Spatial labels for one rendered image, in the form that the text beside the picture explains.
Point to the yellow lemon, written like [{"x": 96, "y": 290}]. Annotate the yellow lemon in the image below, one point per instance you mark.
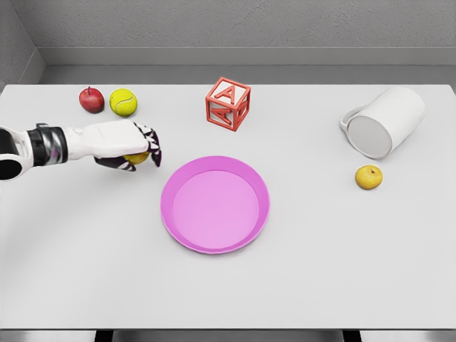
[{"x": 137, "y": 157}]

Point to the yellow pear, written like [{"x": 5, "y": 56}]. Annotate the yellow pear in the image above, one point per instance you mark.
[{"x": 368, "y": 177}]

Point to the pink round plate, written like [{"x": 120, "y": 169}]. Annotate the pink round plate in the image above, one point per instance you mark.
[{"x": 215, "y": 204}]

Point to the red apple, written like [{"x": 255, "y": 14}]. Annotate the red apple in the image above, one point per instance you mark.
[{"x": 91, "y": 100}]

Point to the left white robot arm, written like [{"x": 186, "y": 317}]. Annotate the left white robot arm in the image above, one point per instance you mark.
[{"x": 42, "y": 146}]

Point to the red letter block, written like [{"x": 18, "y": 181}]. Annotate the red letter block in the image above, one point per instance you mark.
[{"x": 227, "y": 104}]

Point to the yellow-green tennis ball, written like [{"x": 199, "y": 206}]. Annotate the yellow-green tennis ball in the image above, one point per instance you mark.
[{"x": 123, "y": 102}]

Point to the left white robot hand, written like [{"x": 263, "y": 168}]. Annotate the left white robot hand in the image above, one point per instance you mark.
[{"x": 117, "y": 139}]

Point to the white mug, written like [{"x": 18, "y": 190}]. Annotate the white mug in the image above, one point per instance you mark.
[{"x": 383, "y": 123}]

